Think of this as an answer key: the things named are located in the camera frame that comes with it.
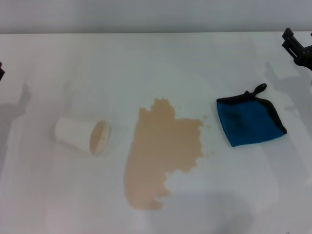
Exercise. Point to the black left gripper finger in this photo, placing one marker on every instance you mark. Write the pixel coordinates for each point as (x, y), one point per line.
(1, 70)

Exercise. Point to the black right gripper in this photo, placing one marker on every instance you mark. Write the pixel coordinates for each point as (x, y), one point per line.
(308, 54)

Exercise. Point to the blue rag with black trim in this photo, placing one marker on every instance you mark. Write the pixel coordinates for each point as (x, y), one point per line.
(248, 119)

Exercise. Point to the white paper cup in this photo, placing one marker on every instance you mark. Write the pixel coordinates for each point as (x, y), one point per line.
(73, 132)

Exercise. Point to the brown liquid spill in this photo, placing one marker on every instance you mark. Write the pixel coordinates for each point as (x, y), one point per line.
(161, 151)

